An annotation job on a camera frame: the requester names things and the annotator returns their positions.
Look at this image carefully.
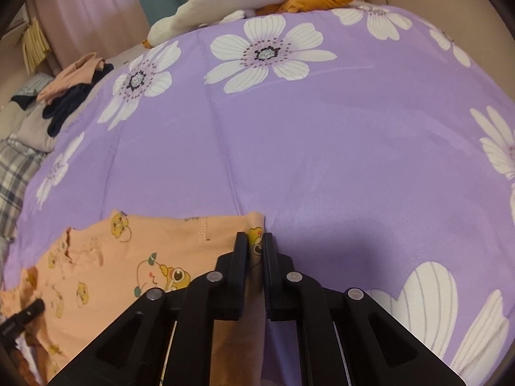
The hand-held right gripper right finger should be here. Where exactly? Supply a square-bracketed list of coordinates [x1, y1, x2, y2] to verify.
[263, 232, 467, 386]

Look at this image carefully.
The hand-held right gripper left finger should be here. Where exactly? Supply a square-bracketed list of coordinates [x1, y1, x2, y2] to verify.
[47, 232, 252, 386]

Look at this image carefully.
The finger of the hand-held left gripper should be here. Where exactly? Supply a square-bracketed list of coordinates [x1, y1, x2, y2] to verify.
[0, 299, 45, 340]

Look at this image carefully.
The peach cartoon print garment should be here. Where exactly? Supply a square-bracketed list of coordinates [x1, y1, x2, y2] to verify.
[0, 209, 267, 386]

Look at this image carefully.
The purple floral bedsheet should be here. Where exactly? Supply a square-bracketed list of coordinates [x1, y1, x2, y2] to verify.
[8, 4, 515, 386]

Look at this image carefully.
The plaid blanket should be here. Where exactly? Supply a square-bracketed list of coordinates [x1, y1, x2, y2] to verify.
[0, 134, 53, 242]

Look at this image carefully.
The grey cloth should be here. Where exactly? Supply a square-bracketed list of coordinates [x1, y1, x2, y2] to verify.
[16, 88, 93, 153]

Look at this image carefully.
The small dark cloth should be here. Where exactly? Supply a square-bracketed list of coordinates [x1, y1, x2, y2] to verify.
[10, 94, 42, 112]

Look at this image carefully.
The navy crumpled cloth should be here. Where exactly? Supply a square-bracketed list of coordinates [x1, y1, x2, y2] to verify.
[43, 62, 115, 136]

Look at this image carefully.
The blue-grey pillow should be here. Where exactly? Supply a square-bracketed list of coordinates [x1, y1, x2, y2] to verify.
[20, 73, 55, 97]

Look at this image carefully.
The peach folded cloth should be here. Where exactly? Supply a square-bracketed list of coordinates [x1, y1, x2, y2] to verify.
[36, 52, 107, 103]

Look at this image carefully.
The pink curtain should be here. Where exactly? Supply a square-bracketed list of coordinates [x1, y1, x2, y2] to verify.
[32, 0, 162, 69]

